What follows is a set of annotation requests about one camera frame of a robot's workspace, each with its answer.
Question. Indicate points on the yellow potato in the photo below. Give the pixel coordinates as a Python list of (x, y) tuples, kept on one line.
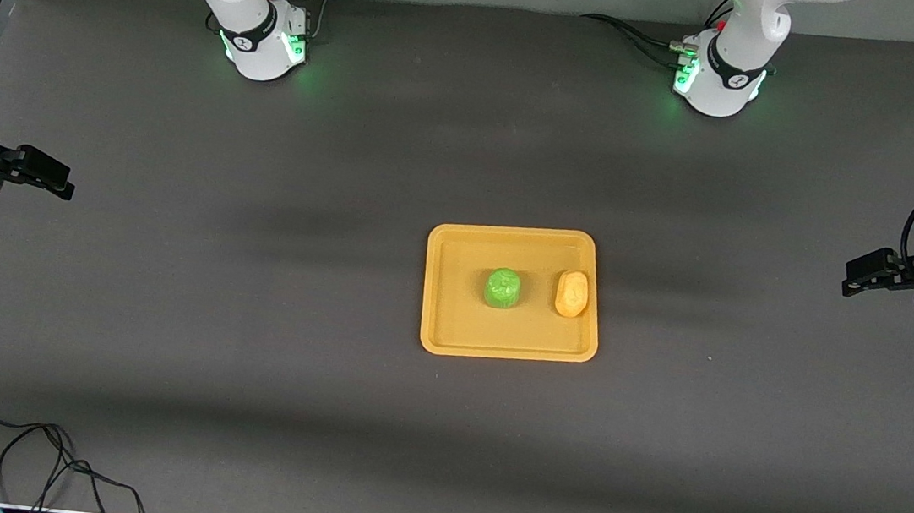
[(571, 294)]

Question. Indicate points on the green toy vegetable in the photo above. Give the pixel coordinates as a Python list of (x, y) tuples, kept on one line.
[(503, 288)]

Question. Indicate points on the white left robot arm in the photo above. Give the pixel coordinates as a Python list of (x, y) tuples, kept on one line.
[(740, 31)]

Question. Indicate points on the yellow rectangular plastic tray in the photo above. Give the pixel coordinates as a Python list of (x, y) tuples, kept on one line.
[(458, 325)]

